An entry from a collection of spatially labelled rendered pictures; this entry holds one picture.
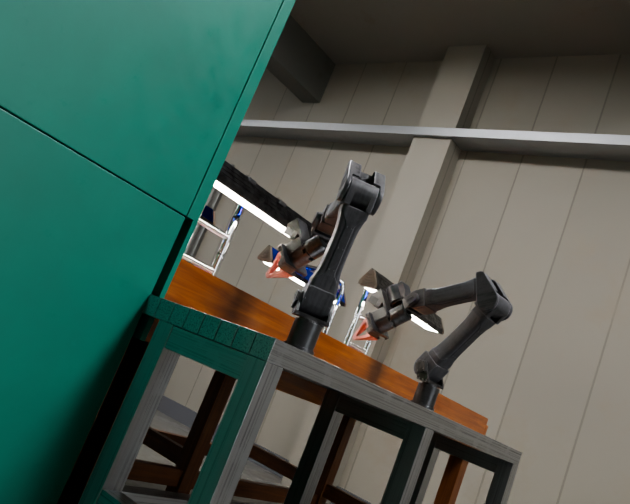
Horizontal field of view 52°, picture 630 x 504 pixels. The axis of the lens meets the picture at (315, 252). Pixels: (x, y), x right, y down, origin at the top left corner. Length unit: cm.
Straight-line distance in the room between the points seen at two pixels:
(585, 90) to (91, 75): 370
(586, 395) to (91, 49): 310
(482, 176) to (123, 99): 344
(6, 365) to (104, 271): 23
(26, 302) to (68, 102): 34
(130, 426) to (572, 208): 329
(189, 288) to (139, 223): 22
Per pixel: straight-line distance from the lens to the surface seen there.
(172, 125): 130
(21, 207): 116
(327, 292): 141
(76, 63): 120
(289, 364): 110
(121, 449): 126
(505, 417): 384
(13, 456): 128
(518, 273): 405
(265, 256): 281
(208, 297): 146
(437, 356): 189
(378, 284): 245
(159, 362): 124
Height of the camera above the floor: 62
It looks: 11 degrees up
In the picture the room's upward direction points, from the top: 22 degrees clockwise
